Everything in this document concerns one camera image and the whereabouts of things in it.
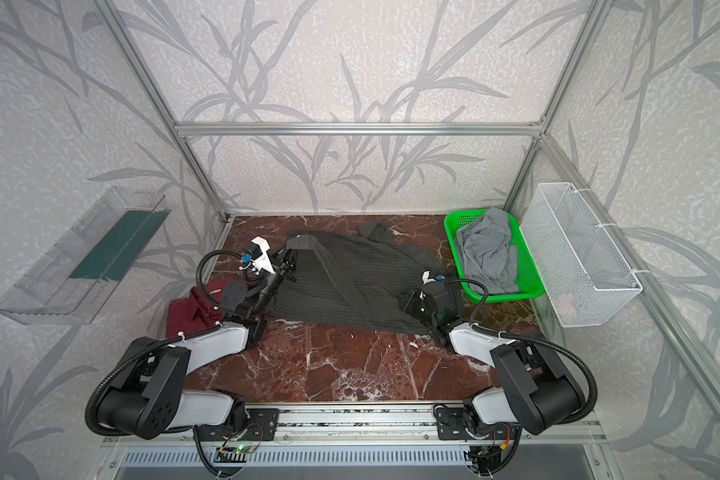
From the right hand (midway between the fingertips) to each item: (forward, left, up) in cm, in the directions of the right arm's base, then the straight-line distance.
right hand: (401, 287), depth 91 cm
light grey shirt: (+16, -32, -5) cm, 36 cm away
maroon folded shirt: (-7, +62, -3) cm, 63 cm away
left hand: (+3, +27, +22) cm, 35 cm away
